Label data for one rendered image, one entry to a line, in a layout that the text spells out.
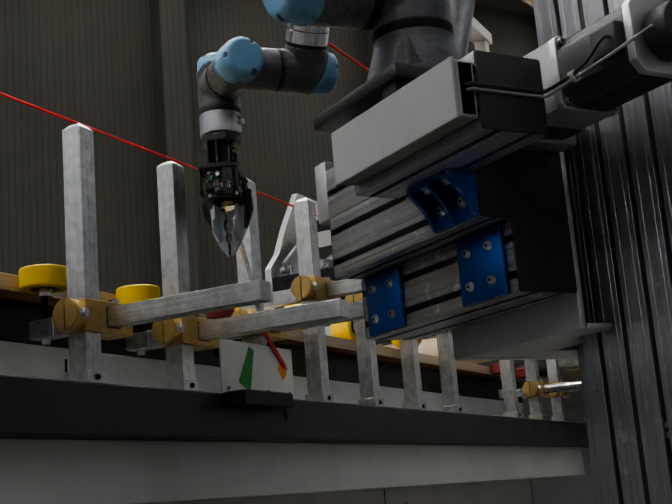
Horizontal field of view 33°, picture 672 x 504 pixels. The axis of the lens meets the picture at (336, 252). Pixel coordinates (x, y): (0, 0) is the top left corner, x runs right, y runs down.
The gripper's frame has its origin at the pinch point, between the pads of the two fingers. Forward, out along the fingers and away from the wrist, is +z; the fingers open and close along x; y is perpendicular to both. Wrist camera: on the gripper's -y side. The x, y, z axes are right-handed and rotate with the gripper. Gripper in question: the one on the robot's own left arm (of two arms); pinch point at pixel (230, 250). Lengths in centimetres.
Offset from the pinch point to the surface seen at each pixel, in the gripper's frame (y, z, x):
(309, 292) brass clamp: -39.5, 1.7, 7.9
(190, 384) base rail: 4.0, 23.5, -7.6
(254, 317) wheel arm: 5.2, 13.3, 4.4
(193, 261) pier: -928, -210, -235
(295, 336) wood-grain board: -67, 7, 0
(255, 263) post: -19.7, -1.4, 0.5
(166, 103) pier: -915, -380, -252
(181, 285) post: 4.2, 6.3, -8.2
